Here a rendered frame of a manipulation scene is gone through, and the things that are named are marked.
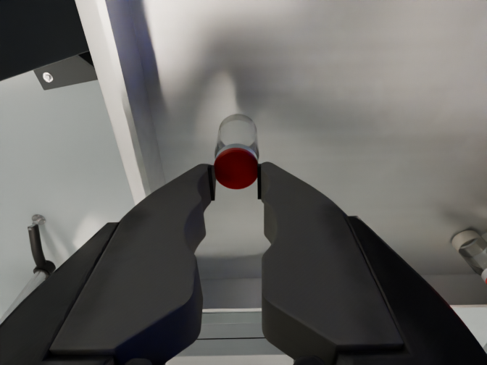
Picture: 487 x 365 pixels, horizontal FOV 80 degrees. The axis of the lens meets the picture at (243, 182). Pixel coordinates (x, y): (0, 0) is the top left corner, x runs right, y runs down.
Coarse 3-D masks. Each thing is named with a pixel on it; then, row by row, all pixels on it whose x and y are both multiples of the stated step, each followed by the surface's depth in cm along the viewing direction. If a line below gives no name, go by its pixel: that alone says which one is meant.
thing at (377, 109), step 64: (128, 0) 16; (192, 0) 16; (256, 0) 16; (320, 0) 16; (384, 0) 16; (448, 0) 16; (128, 64) 16; (192, 64) 18; (256, 64) 18; (320, 64) 18; (384, 64) 18; (448, 64) 18; (128, 128) 17; (192, 128) 20; (320, 128) 20; (384, 128) 20; (448, 128) 20; (256, 192) 23; (384, 192) 23; (448, 192) 23; (256, 256) 27; (448, 256) 27
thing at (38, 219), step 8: (40, 216) 136; (40, 224) 138; (32, 232) 132; (32, 240) 133; (40, 240) 135; (32, 248) 133; (40, 248) 135; (40, 256) 135; (40, 264) 136; (48, 264) 139; (48, 272) 138
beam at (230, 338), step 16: (208, 336) 105; (224, 336) 105; (240, 336) 105; (256, 336) 104; (192, 352) 101; (208, 352) 100; (224, 352) 100; (240, 352) 100; (256, 352) 100; (272, 352) 99
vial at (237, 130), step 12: (228, 120) 16; (240, 120) 15; (252, 120) 16; (228, 132) 14; (240, 132) 14; (252, 132) 15; (216, 144) 14; (228, 144) 14; (240, 144) 13; (252, 144) 14; (216, 156) 13
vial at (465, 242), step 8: (464, 232) 25; (472, 232) 25; (456, 240) 25; (464, 240) 25; (472, 240) 24; (480, 240) 24; (456, 248) 25; (464, 248) 24; (472, 248) 24; (480, 248) 23; (464, 256) 24; (472, 256) 24; (480, 256) 23; (472, 264) 24; (480, 264) 23; (480, 272) 23
